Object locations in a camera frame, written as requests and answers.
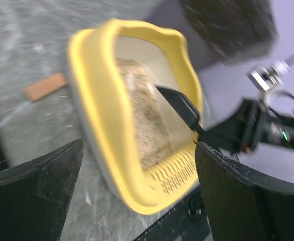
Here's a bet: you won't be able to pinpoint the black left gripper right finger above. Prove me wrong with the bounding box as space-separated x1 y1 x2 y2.
195 143 294 240

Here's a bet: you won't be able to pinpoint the grey trash bin with bag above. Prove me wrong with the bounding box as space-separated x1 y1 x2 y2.
181 0 278 65

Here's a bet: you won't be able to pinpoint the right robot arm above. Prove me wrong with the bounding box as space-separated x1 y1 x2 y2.
228 98 294 153

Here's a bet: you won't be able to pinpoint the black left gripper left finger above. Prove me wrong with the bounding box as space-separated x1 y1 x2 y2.
0 139 83 240

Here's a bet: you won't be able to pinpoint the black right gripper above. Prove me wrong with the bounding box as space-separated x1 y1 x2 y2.
227 98 275 154

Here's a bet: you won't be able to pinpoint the wooden block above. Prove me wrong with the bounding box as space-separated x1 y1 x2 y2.
23 73 68 102

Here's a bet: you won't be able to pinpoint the yellow litter box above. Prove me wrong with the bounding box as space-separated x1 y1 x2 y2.
68 19 203 215

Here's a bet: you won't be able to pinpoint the black slotted litter scoop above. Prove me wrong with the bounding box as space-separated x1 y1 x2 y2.
155 85 204 135

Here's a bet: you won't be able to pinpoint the cat litter pellets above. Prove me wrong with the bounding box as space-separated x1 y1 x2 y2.
116 58 173 170

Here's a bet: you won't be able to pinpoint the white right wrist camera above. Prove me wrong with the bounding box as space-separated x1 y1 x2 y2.
247 59 290 92

